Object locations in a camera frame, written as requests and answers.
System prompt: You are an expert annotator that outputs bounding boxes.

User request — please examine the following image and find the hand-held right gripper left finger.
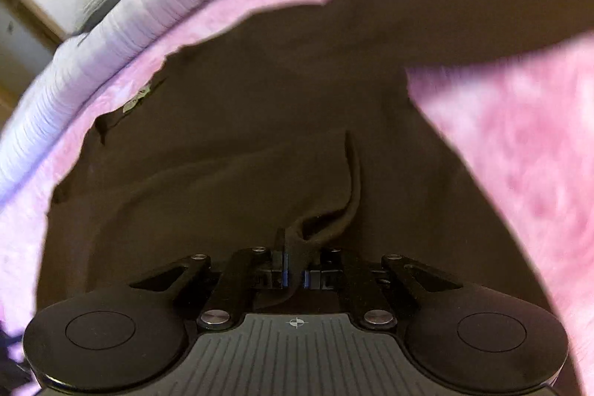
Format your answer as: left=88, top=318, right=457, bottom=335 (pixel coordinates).
left=130, top=229, right=291, bottom=329

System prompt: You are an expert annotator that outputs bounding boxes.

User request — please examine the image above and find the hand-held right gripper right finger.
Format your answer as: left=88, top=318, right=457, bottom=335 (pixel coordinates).
left=301, top=245, right=465, bottom=329

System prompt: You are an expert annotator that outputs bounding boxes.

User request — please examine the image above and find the dark brown garment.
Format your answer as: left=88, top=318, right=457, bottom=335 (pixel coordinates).
left=35, top=0, right=594, bottom=325

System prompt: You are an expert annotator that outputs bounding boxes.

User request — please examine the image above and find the rolled white quilt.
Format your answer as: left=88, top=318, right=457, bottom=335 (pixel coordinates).
left=0, top=0, right=372, bottom=211

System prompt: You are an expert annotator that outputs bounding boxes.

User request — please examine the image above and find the pink rose blanket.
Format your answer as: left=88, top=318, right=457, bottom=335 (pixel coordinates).
left=0, top=0, right=594, bottom=396

